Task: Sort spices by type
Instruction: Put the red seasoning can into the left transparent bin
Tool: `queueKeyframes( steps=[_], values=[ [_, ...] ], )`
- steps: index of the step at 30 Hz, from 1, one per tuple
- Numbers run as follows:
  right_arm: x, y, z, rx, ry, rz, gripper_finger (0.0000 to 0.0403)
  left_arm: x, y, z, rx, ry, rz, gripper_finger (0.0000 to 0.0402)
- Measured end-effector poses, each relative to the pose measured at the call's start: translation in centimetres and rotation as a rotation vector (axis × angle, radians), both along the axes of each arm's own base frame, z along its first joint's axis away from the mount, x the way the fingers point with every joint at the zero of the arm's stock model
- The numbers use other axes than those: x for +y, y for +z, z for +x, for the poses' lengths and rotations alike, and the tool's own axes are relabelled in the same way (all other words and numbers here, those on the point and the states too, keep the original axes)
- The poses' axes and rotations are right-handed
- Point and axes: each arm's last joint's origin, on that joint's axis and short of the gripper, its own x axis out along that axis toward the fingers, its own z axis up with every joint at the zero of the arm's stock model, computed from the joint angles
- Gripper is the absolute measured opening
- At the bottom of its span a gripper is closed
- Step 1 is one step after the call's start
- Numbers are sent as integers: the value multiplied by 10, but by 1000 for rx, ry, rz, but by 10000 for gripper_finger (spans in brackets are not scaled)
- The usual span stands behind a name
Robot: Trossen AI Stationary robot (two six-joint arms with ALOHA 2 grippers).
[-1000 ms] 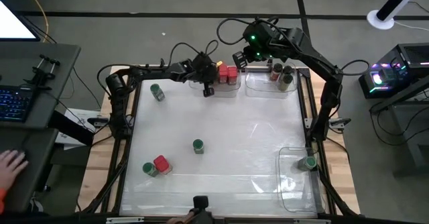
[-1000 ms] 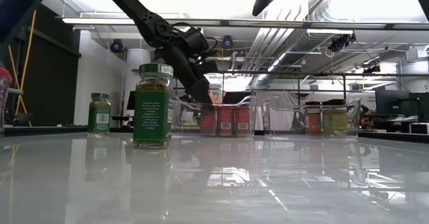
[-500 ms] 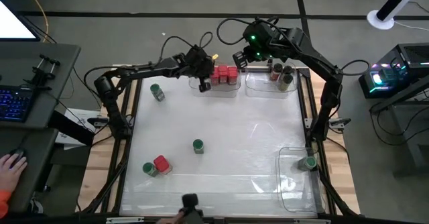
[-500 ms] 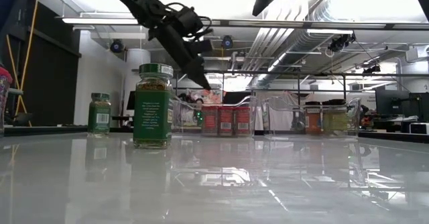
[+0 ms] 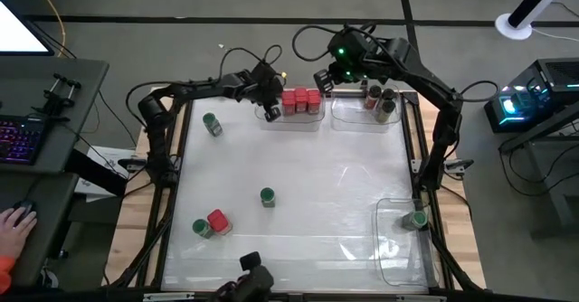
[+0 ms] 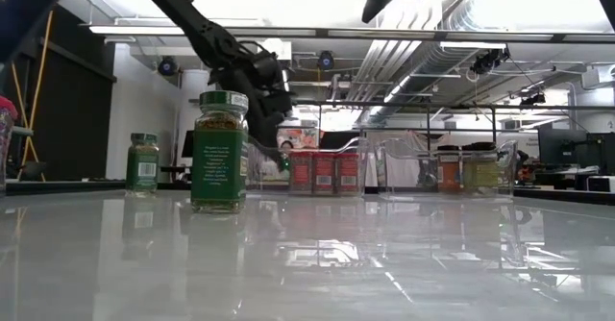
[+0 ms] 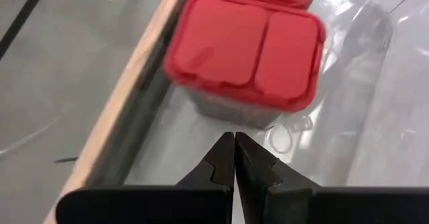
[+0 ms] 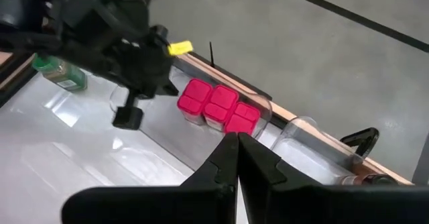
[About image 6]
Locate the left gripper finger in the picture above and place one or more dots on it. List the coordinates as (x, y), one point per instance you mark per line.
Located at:
(282, 112)
(266, 133)

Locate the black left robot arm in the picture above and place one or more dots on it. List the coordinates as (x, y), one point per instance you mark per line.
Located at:
(192, 28)

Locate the colourful poster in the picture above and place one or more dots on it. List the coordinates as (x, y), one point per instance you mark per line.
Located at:
(302, 138)

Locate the white ceiling box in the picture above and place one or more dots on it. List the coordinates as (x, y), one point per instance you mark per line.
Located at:
(284, 49)

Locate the clear plastic bin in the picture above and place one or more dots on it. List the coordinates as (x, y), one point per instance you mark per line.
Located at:
(259, 181)
(399, 177)

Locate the grey rig crossbar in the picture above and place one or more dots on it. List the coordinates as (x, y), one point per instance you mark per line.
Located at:
(336, 32)

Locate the white round pillar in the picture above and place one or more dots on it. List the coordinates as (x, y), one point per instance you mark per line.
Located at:
(192, 85)

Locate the orange label spice jar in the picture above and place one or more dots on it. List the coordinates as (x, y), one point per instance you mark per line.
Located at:
(449, 174)

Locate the black monitor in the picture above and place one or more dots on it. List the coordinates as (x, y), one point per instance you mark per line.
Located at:
(557, 145)
(603, 153)

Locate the small white box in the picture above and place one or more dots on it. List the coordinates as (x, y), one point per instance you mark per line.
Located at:
(600, 184)

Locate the black ceiling camera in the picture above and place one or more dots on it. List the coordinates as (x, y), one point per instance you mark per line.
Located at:
(326, 60)
(167, 66)

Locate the silver ventilation duct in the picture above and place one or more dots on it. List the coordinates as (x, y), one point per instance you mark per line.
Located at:
(384, 66)

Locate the black hanging camera rig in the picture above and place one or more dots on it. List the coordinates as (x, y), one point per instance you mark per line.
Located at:
(487, 61)

